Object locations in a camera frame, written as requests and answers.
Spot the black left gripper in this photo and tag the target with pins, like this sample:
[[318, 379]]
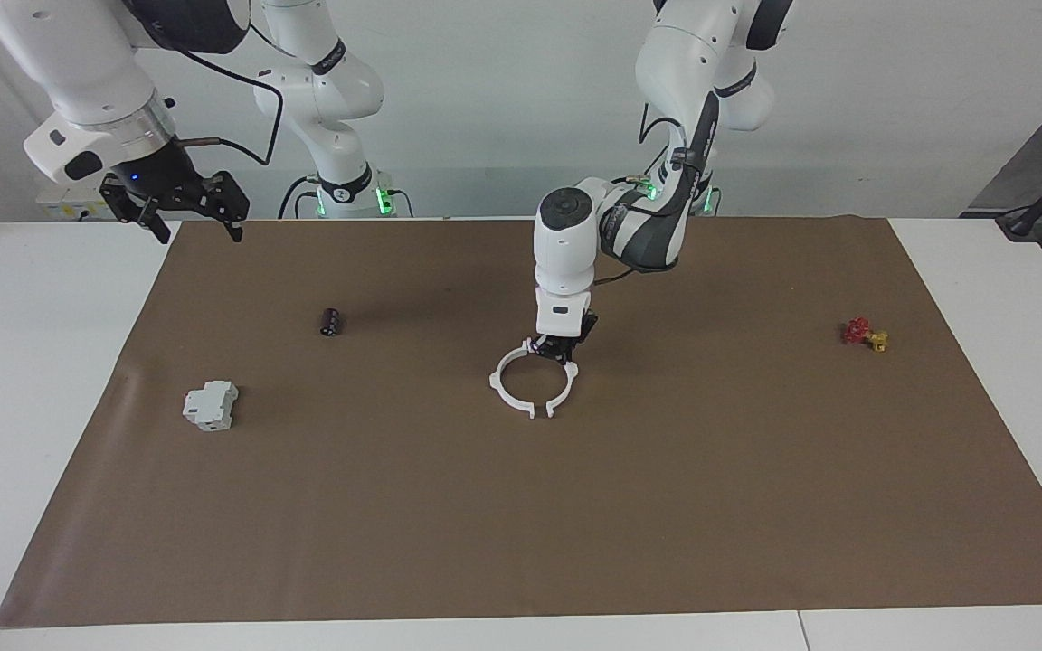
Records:
[[575, 333]]

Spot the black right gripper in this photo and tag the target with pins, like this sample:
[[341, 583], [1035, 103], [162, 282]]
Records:
[[168, 181]]

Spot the white half pipe clamp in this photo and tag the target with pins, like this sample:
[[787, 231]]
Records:
[[500, 389], [568, 384]]

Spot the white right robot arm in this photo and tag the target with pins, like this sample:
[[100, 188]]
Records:
[[78, 63]]

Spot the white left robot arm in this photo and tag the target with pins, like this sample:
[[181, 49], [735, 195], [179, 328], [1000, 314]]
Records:
[[566, 244]]

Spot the white power strip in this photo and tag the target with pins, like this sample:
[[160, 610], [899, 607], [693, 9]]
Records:
[[55, 206]]

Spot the brown paper table mat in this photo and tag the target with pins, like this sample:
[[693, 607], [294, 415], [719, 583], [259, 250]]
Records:
[[521, 506]]

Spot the black cylindrical capacitor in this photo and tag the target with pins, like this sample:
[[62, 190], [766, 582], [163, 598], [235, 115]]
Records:
[[332, 322]]

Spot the white circuit breaker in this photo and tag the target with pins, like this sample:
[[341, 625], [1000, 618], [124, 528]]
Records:
[[210, 405]]

